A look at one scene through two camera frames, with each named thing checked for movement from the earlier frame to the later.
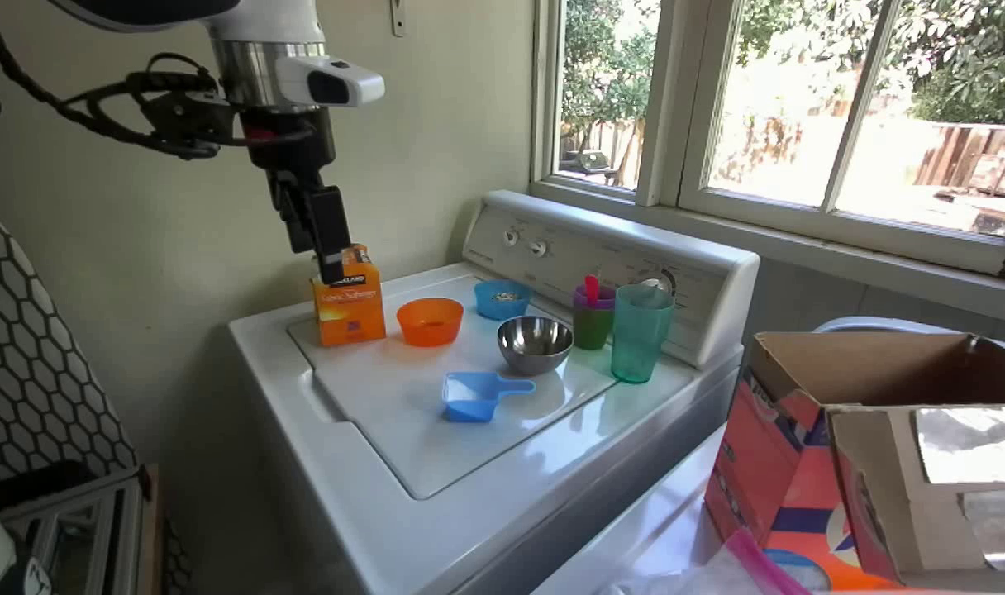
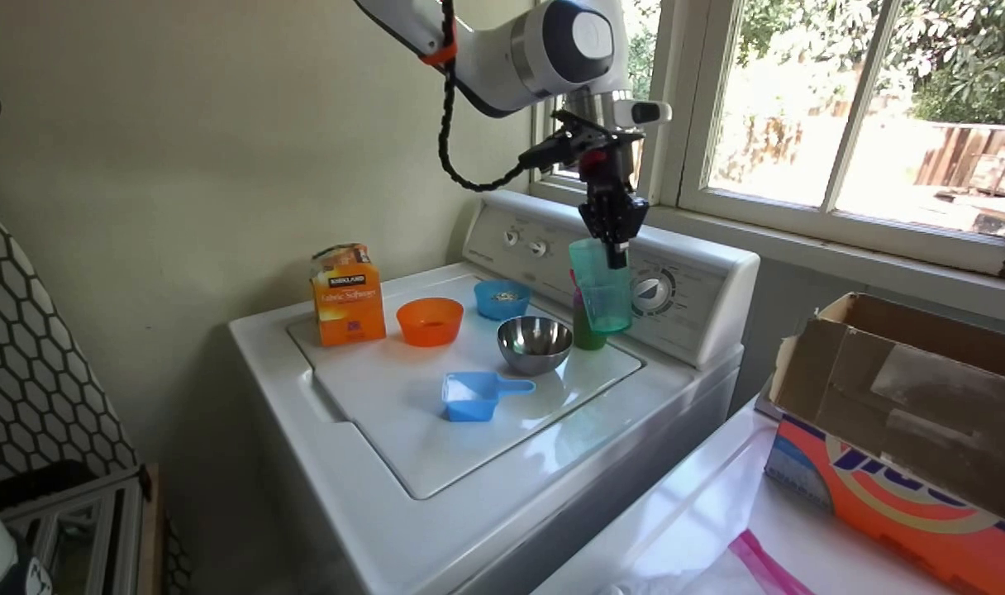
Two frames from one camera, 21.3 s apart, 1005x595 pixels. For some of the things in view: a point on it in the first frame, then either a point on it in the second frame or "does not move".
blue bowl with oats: (500, 299) does not move
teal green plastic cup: (639, 326) → (605, 287)
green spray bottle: (592, 310) does not move
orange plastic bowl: (430, 322) does not move
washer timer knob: (661, 283) does not move
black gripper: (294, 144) → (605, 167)
